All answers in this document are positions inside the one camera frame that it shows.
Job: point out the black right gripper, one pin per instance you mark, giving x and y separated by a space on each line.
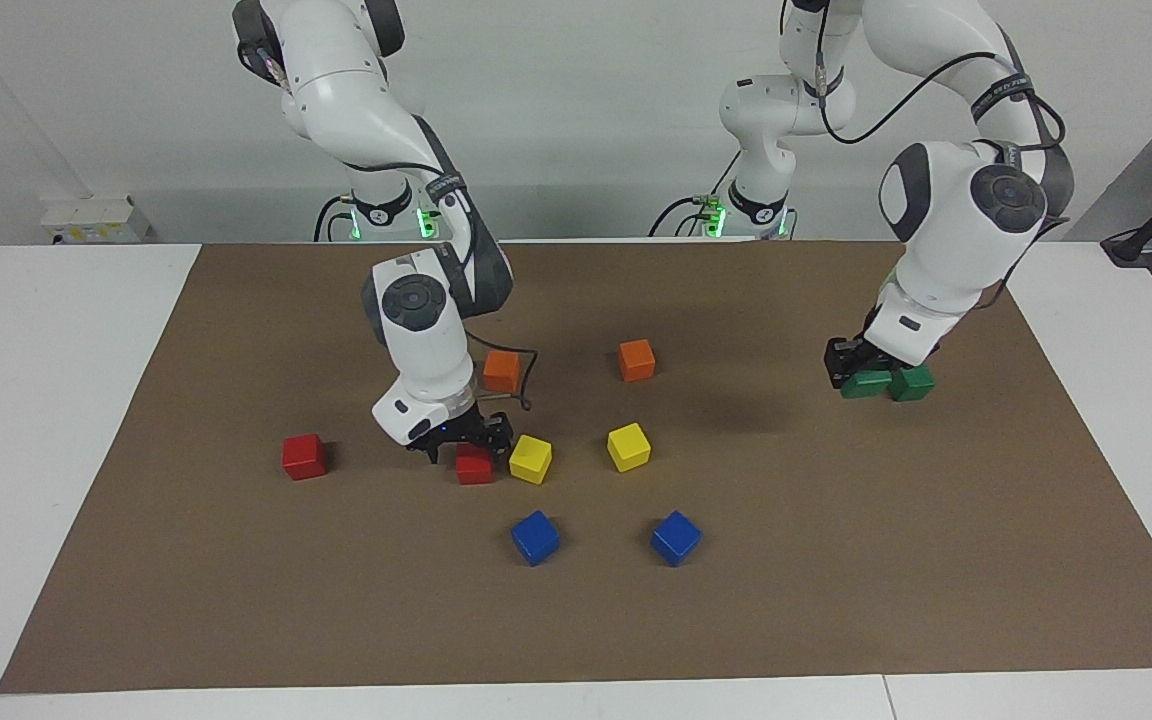
471 428

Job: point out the blue wooden cube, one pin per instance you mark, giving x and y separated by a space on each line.
676 538
535 538

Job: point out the white power strip box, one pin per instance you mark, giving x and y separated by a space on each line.
96 218

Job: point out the orange wooden cube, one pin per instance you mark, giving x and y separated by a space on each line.
637 360
503 372

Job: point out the green wooden cube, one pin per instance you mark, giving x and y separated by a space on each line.
866 386
914 384

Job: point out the red wooden cube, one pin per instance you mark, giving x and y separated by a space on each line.
304 457
474 468

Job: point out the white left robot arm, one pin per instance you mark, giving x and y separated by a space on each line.
946 240

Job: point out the yellow wooden cube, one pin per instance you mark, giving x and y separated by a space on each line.
530 459
628 447

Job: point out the brown paper table mat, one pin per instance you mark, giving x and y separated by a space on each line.
836 600

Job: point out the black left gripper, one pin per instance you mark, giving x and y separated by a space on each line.
868 358

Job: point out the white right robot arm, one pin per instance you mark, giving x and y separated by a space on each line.
426 350

